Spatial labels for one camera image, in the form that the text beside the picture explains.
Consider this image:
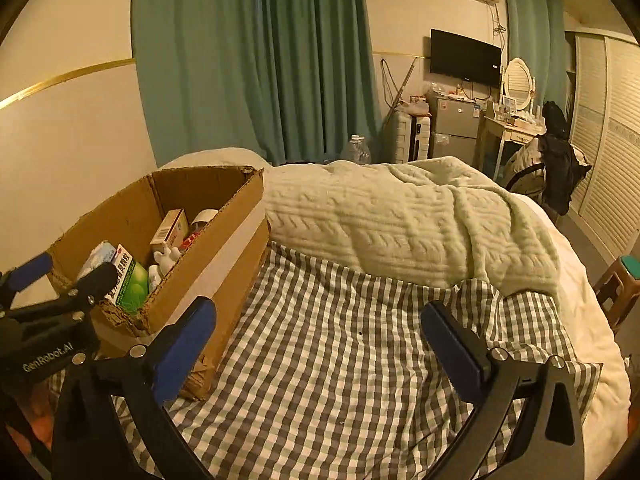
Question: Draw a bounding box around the person's left hand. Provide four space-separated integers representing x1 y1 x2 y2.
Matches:
20 385 54 450

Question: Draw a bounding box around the small green curtain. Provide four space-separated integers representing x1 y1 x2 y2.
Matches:
506 0 568 110

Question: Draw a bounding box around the cream knitted blanket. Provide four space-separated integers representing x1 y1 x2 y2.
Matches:
265 157 560 297

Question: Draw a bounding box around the tan paper box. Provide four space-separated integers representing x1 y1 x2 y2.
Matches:
150 209 190 252

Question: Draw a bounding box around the brown cardboard box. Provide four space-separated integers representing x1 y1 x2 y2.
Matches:
48 166 269 400

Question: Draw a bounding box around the white duvet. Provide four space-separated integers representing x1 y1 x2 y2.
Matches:
516 195 630 479

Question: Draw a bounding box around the grey mini fridge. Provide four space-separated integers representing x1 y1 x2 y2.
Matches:
427 93 480 166

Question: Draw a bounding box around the brown stool green cushion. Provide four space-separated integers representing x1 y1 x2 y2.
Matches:
593 255 640 334

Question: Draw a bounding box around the white oval vanity mirror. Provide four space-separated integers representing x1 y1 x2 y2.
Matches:
501 58 535 112

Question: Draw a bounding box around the chair with black jacket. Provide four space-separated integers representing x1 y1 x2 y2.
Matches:
501 101 592 216

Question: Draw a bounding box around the green white tissue box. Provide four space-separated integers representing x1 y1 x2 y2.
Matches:
106 244 149 315

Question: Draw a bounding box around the blue floral tissue pack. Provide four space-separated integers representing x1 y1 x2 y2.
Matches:
77 240 116 280

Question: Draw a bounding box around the white plastic storage unit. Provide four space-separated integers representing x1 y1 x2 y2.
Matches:
383 107 431 164

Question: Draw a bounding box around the black wall television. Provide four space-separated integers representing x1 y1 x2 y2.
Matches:
430 29 502 88

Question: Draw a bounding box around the checkered bed sheet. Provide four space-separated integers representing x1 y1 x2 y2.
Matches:
46 242 601 480

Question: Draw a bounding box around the white rabbit figurine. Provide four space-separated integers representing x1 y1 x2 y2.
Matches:
148 246 181 292

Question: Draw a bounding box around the white dressing table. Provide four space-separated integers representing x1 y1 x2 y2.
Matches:
475 113 544 181

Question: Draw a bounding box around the white louvered wardrobe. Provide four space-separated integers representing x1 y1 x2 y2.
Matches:
570 32 639 260

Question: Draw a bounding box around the white tape roll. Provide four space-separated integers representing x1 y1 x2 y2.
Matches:
190 208 218 233

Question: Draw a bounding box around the large green curtain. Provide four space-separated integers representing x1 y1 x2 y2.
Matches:
131 0 382 165

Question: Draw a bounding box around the red white sachet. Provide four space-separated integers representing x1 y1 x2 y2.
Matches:
178 232 200 254

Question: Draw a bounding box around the clear water bottle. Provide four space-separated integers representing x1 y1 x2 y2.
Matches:
342 134 371 165

